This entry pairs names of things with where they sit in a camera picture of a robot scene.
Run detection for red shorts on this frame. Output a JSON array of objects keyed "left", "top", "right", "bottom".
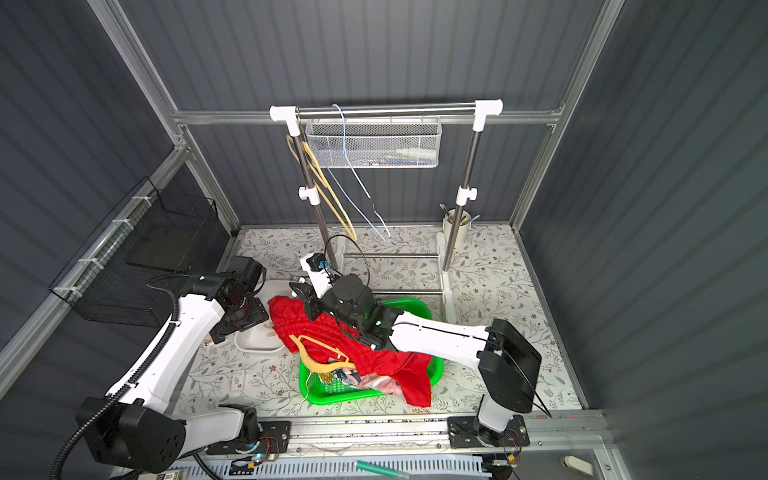
[{"left": 267, "top": 295, "right": 434, "bottom": 409}]

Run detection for yellow hanger of red shorts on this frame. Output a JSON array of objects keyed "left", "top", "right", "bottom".
[{"left": 289, "top": 335, "right": 356, "bottom": 374}]

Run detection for green marker pen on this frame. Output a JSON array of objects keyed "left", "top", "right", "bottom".
[{"left": 355, "top": 461, "right": 410, "bottom": 480}]

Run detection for black wire wall basket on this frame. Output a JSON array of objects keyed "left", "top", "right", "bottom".
[{"left": 50, "top": 185, "right": 228, "bottom": 328}]

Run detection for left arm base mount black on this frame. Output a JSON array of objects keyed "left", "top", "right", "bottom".
[{"left": 205, "top": 421, "right": 292, "bottom": 455}]

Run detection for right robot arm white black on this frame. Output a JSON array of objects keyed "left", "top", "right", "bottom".
[{"left": 289, "top": 272, "right": 543, "bottom": 432}]

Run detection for white plastic tray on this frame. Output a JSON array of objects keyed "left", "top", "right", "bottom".
[{"left": 233, "top": 280, "right": 293, "bottom": 355}]

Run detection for green plastic basket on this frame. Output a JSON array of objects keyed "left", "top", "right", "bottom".
[{"left": 298, "top": 297, "right": 445, "bottom": 406}]

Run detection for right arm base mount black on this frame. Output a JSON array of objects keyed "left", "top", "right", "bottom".
[{"left": 447, "top": 415, "right": 530, "bottom": 449}]

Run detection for light blue wire hanger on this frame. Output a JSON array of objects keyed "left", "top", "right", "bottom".
[{"left": 332, "top": 103, "right": 393, "bottom": 244}]

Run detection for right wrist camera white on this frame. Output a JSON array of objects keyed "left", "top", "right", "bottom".
[{"left": 300, "top": 252, "right": 332, "bottom": 298}]

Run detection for steel clothes rack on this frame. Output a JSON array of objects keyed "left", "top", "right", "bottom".
[{"left": 269, "top": 99, "right": 504, "bottom": 321}]

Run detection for blue yellow white printed shorts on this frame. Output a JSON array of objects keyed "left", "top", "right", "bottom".
[{"left": 318, "top": 368, "right": 362, "bottom": 388}]

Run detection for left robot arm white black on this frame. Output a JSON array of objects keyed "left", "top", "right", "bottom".
[{"left": 51, "top": 265, "right": 268, "bottom": 477}]

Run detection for yellow hanger of printed shorts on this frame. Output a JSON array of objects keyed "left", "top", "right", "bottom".
[{"left": 285, "top": 117, "right": 358, "bottom": 241}]

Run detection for pink navy patterned shorts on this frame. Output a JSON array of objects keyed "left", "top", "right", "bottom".
[{"left": 357, "top": 374, "right": 403, "bottom": 396}]

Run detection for white pen cup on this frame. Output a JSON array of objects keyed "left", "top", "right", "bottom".
[{"left": 441, "top": 203, "right": 475, "bottom": 250}]

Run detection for white wire mesh basket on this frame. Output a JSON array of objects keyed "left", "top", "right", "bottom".
[{"left": 305, "top": 117, "right": 443, "bottom": 169}]

